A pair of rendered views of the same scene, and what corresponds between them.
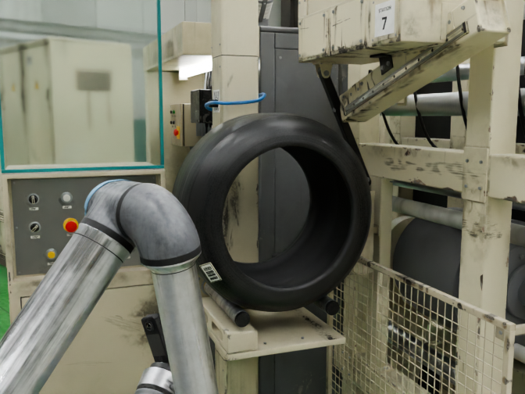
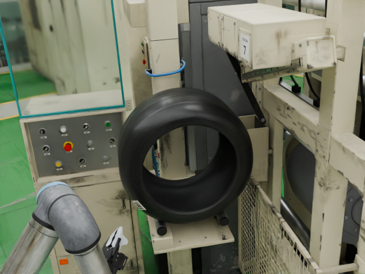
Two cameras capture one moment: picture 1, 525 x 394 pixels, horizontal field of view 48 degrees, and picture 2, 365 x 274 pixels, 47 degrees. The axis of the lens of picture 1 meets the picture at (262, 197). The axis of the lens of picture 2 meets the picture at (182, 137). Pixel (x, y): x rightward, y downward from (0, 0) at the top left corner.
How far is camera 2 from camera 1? 0.63 m
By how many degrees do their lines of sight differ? 19
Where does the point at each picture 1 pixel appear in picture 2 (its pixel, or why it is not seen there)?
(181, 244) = (83, 242)
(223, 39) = (151, 29)
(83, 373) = not seen: hidden behind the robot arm
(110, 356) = (101, 222)
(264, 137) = (168, 121)
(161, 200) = (70, 213)
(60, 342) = not seen: outside the picture
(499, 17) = (328, 53)
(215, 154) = (135, 133)
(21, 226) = (37, 148)
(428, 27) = (276, 56)
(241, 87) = (166, 62)
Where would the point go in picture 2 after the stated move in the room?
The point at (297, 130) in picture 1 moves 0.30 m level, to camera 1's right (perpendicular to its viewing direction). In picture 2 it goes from (192, 114) to (270, 115)
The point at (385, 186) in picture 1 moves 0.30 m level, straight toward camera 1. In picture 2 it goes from (277, 123) to (265, 147)
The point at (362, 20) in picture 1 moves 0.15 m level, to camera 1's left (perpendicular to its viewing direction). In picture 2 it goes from (235, 38) to (193, 39)
